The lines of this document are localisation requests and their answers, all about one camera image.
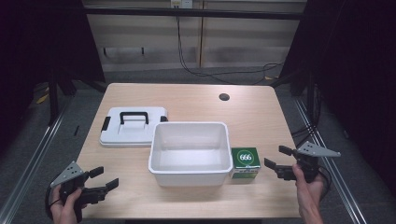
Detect person's right hand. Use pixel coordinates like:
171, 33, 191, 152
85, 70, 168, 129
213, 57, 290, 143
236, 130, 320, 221
291, 163, 325, 210

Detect black horizontal bar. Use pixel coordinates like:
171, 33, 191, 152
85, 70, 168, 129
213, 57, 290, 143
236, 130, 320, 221
83, 7, 308, 21

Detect person's left hand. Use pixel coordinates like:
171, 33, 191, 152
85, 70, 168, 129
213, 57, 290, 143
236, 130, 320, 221
49, 185, 89, 224

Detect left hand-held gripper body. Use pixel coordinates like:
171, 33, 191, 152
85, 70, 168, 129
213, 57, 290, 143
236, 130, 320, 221
49, 161, 110, 224

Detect white lid with black handle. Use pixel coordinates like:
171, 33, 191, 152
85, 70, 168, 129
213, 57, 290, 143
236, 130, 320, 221
99, 105, 169, 148

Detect black curtain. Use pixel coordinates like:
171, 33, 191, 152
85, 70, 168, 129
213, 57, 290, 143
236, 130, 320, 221
278, 0, 396, 197

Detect white plastic storage box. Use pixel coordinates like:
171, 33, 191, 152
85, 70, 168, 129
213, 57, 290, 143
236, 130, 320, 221
148, 121, 234, 188

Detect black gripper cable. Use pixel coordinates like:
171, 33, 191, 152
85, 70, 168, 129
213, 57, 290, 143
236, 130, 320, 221
44, 183, 64, 220

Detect black floor cables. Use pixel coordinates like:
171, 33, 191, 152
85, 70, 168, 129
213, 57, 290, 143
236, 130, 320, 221
290, 122, 318, 148

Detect black wall cable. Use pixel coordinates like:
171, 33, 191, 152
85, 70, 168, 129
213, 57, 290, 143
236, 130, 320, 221
176, 16, 285, 86

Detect white wall socket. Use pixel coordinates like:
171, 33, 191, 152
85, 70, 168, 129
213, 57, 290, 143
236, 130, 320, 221
170, 0, 194, 9

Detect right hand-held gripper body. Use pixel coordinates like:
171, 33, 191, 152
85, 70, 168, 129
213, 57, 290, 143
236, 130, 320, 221
275, 141, 342, 184

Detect metal floor rail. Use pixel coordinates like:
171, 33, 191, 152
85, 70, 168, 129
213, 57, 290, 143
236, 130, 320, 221
0, 92, 76, 224
293, 97, 368, 224

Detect green and white carton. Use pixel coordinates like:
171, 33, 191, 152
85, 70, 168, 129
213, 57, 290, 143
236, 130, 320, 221
230, 147, 262, 180

